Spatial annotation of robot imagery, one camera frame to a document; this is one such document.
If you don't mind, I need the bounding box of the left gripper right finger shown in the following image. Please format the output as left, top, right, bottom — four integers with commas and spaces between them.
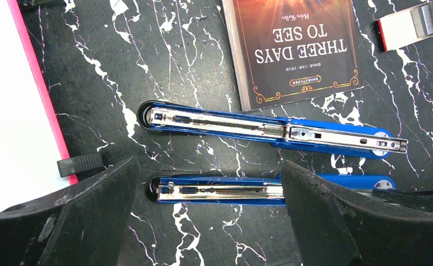
281, 161, 433, 265

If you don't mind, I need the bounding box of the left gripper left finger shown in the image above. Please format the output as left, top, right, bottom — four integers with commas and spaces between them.
0, 157, 140, 265

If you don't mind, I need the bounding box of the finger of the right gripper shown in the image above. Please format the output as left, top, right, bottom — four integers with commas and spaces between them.
372, 188, 433, 213

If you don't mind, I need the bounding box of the blue stapler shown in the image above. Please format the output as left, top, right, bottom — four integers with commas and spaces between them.
137, 101, 408, 206

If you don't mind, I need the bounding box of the staples box tray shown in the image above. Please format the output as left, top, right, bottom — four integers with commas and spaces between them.
377, 1, 433, 52

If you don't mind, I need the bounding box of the pink framed whiteboard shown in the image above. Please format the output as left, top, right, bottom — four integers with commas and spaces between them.
0, 1, 78, 212

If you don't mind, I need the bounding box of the three days to see book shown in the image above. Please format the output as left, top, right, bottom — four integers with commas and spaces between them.
223, 0, 360, 111

